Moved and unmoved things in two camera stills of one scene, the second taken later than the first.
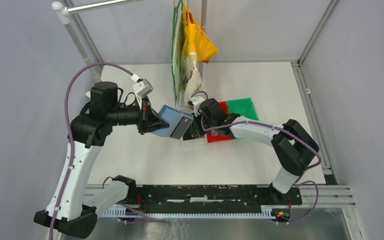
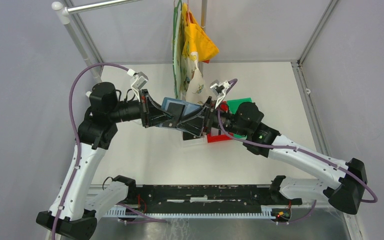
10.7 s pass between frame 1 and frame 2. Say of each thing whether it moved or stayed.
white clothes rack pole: stayed
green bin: stayed
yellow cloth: stayed
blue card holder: moved
